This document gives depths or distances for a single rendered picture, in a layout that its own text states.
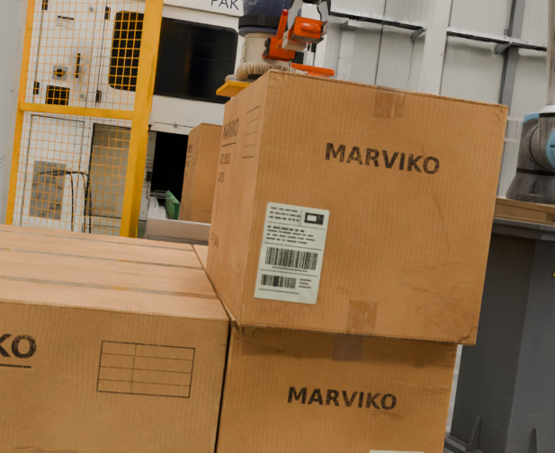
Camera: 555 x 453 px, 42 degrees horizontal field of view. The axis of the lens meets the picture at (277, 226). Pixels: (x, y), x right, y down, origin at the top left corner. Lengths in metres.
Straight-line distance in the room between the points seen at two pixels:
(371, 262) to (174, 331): 0.34
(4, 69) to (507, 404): 2.28
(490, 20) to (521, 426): 10.78
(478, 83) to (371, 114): 11.40
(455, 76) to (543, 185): 10.11
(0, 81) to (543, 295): 2.22
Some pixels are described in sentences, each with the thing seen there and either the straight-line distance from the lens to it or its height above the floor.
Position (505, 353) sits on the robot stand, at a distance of 2.33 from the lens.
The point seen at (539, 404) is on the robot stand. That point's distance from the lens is 2.42.
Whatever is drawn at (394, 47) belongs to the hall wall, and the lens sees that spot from 12.10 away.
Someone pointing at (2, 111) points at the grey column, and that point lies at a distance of 3.20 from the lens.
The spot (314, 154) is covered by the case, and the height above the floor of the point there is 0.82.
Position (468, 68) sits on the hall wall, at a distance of 12.50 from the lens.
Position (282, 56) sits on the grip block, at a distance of 2.38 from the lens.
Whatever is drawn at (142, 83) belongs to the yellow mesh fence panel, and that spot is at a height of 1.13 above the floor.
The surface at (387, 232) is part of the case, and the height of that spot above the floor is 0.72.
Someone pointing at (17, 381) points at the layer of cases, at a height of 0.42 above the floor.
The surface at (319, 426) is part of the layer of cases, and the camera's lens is 1.27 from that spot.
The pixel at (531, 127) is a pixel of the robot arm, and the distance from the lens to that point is 2.36.
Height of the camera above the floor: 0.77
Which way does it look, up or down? 3 degrees down
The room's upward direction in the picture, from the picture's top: 7 degrees clockwise
